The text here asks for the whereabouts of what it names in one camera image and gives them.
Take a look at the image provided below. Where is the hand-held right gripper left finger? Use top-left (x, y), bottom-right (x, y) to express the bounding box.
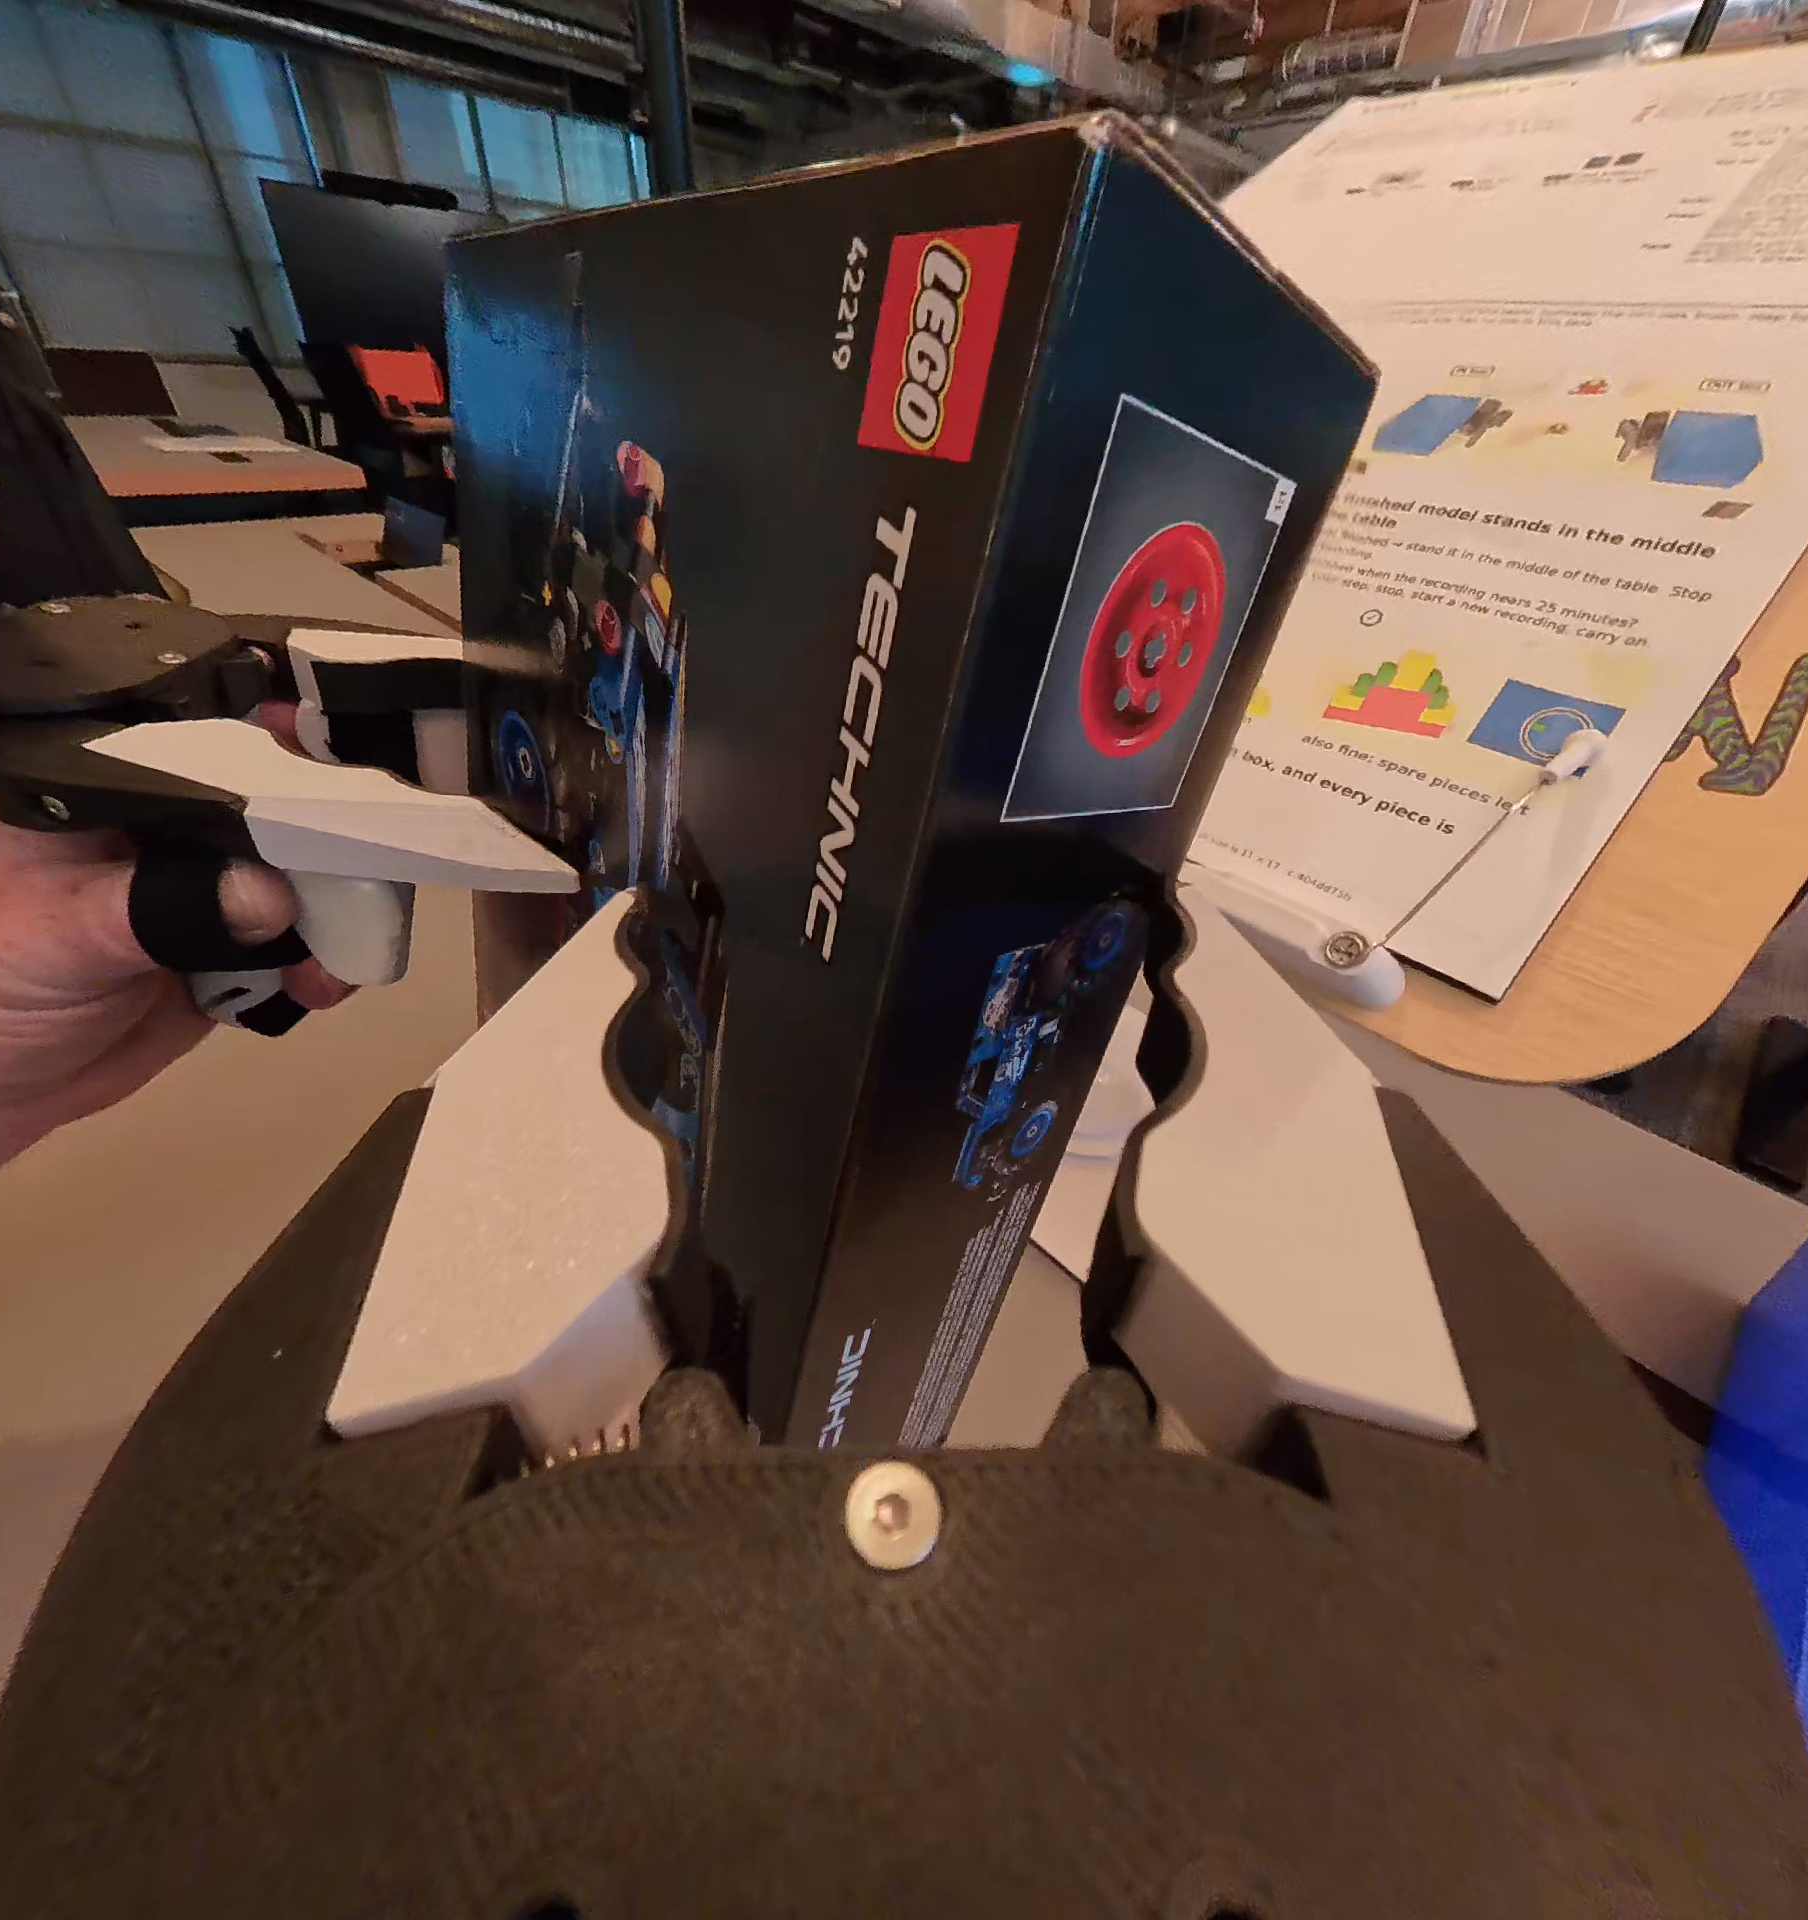
top-left (326, 885), bottom-right (715, 1460)

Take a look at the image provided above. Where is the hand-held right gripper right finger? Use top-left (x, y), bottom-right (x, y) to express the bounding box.
top-left (1080, 883), bottom-right (1481, 1464)

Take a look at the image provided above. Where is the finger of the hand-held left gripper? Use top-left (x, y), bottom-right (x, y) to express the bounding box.
top-left (283, 627), bottom-right (471, 792)
top-left (83, 714), bottom-right (586, 899)

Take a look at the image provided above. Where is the dark toy truck box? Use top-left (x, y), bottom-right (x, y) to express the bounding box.
top-left (443, 112), bottom-right (1381, 1451)

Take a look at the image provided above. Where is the background desk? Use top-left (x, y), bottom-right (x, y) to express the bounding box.
top-left (64, 409), bottom-right (368, 501)

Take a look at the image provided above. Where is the grey desk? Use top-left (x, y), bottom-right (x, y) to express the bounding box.
top-left (0, 517), bottom-right (1808, 1727)

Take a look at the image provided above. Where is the person's left hand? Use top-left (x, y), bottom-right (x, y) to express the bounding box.
top-left (0, 792), bottom-right (362, 1197)

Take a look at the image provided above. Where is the orange and black chair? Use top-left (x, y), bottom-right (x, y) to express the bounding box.
top-left (346, 342), bottom-right (451, 440)

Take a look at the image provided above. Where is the black monitor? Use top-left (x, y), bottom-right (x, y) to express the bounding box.
top-left (257, 173), bottom-right (471, 368)

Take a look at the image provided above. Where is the blue storage bin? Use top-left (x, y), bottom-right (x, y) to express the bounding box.
top-left (1701, 1199), bottom-right (1808, 1779)

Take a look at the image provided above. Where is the printed instruction sheet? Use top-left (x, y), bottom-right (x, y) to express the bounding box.
top-left (1180, 37), bottom-right (1808, 999)

